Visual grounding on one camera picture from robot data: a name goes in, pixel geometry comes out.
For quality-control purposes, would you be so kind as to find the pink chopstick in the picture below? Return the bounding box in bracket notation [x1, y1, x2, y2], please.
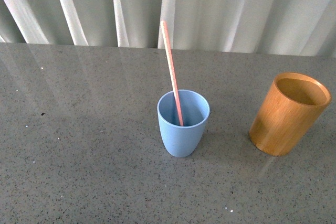
[160, 20, 184, 126]

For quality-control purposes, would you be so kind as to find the blue cup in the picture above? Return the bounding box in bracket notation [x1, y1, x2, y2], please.
[157, 90, 211, 157]

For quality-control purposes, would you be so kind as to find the bamboo chopstick holder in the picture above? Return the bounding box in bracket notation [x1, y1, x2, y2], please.
[249, 72, 332, 156]

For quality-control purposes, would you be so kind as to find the white pleated curtain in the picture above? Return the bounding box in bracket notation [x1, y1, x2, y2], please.
[1, 0, 335, 57]

